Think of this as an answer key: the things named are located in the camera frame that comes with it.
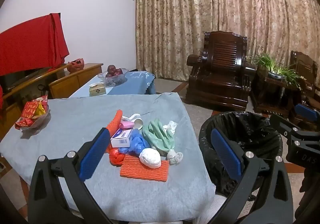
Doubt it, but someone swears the red cloth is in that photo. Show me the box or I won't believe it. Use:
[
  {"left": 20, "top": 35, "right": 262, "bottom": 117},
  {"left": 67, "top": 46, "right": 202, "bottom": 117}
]
[{"left": 0, "top": 13, "right": 70, "bottom": 77}]

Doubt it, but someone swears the glass fruit bowl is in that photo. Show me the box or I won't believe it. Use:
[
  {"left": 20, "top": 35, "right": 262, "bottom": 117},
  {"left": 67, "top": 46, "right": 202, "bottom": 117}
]
[{"left": 97, "top": 69, "right": 129, "bottom": 87}]

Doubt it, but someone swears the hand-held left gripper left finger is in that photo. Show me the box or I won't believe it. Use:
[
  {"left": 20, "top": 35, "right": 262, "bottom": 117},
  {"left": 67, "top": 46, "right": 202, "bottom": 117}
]
[{"left": 28, "top": 128, "right": 113, "bottom": 224}]

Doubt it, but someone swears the wooden cabinet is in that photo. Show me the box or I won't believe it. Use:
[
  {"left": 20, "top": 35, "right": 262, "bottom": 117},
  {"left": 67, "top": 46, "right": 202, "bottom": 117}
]
[{"left": 0, "top": 63, "right": 104, "bottom": 139}]

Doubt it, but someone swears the yellow snack packet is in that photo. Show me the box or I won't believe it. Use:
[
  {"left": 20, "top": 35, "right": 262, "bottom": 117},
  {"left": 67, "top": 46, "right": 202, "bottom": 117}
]
[{"left": 34, "top": 104, "right": 48, "bottom": 117}]

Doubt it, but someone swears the black television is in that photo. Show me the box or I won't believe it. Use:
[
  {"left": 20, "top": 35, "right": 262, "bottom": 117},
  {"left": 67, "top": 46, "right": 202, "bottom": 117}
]
[{"left": 0, "top": 68, "right": 48, "bottom": 93}]

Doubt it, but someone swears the balled white plastic bag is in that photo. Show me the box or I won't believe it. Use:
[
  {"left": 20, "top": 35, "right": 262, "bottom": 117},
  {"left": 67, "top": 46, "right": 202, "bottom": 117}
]
[{"left": 139, "top": 148, "right": 161, "bottom": 168}]

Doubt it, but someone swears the floral beige curtain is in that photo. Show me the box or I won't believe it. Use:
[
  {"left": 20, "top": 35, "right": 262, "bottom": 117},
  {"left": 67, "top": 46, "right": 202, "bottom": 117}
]
[{"left": 132, "top": 0, "right": 320, "bottom": 83}]

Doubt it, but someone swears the dark wooden armchair with cushion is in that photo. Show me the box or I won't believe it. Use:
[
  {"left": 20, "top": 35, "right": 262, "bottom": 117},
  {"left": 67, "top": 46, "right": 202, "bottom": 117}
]
[{"left": 287, "top": 50, "right": 320, "bottom": 129}]

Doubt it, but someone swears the red snack packet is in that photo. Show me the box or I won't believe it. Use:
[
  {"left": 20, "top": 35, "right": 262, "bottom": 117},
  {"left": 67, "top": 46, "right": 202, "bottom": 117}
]
[
  {"left": 14, "top": 117, "right": 34, "bottom": 130},
  {"left": 31, "top": 95, "right": 48, "bottom": 107},
  {"left": 21, "top": 101, "right": 40, "bottom": 118}
]

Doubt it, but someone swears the small red plastic bag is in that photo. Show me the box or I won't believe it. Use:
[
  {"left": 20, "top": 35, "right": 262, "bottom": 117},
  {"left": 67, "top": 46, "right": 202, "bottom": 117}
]
[{"left": 109, "top": 148, "right": 125, "bottom": 166}]

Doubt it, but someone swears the long orange foam net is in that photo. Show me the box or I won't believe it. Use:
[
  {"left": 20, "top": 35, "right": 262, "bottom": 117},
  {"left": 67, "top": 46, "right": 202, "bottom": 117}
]
[{"left": 105, "top": 110, "right": 123, "bottom": 153}]

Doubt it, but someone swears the potted green plant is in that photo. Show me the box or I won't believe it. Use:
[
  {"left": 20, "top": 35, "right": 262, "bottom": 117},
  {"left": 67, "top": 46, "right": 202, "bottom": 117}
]
[{"left": 246, "top": 53, "right": 307, "bottom": 90}]

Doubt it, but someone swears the glass snack bowl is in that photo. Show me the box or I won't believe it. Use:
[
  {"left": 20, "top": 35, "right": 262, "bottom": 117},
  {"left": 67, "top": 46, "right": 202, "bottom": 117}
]
[{"left": 15, "top": 104, "right": 52, "bottom": 132}]

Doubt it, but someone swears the white medicine box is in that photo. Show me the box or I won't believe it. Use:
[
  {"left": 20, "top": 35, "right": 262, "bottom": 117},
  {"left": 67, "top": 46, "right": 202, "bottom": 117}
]
[{"left": 111, "top": 129, "right": 132, "bottom": 148}]

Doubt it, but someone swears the dark wooden side table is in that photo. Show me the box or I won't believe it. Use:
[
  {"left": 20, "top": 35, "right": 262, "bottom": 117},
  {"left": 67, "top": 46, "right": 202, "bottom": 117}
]
[{"left": 251, "top": 69, "right": 298, "bottom": 114}]

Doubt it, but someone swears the red plastic bag with handles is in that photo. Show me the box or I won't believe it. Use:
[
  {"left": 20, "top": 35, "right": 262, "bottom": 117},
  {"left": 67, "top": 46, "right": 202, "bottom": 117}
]
[{"left": 67, "top": 58, "right": 85, "bottom": 73}]

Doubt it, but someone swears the white tissue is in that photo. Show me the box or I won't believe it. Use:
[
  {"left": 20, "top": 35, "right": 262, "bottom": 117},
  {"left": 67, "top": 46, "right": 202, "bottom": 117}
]
[{"left": 163, "top": 120, "right": 177, "bottom": 132}]

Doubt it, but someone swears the tissue box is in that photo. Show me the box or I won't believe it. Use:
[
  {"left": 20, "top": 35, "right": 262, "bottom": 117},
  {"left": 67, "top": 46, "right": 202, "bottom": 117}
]
[{"left": 89, "top": 83, "right": 107, "bottom": 97}]

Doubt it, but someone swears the blue tablecloth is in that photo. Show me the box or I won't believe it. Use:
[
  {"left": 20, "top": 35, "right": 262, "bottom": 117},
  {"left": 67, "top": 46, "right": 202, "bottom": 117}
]
[{"left": 69, "top": 70, "right": 155, "bottom": 100}]

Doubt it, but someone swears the grey blanket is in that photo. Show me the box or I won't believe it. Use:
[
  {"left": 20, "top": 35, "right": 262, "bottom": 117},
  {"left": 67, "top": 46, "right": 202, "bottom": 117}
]
[{"left": 0, "top": 92, "right": 217, "bottom": 222}]

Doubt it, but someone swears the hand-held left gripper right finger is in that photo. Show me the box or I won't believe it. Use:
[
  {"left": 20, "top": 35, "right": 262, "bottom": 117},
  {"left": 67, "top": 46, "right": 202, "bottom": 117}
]
[{"left": 211, "top": 128, "right": 294, "bottom": 224}]

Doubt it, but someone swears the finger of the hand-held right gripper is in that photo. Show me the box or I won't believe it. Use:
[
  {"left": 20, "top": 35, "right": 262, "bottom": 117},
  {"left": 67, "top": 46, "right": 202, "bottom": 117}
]
[
  {"left": 269, "top": 113, "right": 320, "bottom": 147},
  {"left": 294, "top": 104, "right": 320, "bottom": 131}
]

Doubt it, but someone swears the trash bin with black liner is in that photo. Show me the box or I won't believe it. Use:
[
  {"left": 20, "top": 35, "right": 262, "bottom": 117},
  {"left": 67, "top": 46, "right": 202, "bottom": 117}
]
[{"left": 199, "top": 111, "right": 284, "bottom": 199}]

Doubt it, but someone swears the white ribbed garment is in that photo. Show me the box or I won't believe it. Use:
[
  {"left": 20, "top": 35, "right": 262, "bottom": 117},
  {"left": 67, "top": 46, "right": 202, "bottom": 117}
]
[{"left": 192, "top": 194, "right": 227, "bottom": 224}]

